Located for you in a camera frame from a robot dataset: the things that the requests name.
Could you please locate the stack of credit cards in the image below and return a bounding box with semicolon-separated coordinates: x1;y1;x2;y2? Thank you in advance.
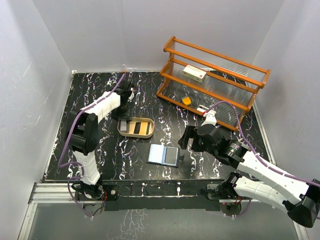
119;119;128;133

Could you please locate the black credit card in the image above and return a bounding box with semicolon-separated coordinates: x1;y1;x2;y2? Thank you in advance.
164;147;178;166

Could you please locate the black blue card holder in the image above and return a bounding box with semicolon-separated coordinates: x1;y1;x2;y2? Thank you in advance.
147;144;180;168

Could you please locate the beige oval plastic tray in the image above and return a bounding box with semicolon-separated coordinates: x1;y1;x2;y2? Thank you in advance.
117;117;155;139

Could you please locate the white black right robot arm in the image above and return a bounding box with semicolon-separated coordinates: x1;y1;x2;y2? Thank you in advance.
178;124;320;228

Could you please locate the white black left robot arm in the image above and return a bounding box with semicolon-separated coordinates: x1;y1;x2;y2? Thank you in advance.
66;79;135;200

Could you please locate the black card in tray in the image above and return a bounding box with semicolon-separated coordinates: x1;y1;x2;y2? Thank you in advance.
133;122;141;135

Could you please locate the white black small device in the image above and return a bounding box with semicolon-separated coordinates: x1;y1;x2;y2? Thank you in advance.
196;105;217;117

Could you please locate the small orange yellow block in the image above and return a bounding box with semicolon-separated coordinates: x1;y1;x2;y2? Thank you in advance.
181;96;192;106

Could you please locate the orange wooden shelf rack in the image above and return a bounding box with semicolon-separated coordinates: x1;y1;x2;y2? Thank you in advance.
156;36;271;131

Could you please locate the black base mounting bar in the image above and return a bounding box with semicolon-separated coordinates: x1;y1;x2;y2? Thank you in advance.
102;179;226;211

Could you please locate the white red small box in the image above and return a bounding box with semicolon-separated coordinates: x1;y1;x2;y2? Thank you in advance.
183;64;207;83

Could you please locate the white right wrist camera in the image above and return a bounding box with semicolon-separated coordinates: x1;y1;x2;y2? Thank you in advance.
201;110;217;127

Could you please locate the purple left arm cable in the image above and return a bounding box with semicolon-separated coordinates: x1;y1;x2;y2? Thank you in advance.
57;73;127;168

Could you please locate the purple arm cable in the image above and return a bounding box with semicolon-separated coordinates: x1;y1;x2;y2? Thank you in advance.
203;101;320;221
57;73;127;168

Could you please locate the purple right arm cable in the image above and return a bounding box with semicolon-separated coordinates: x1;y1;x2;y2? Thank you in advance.
203;101;320;221

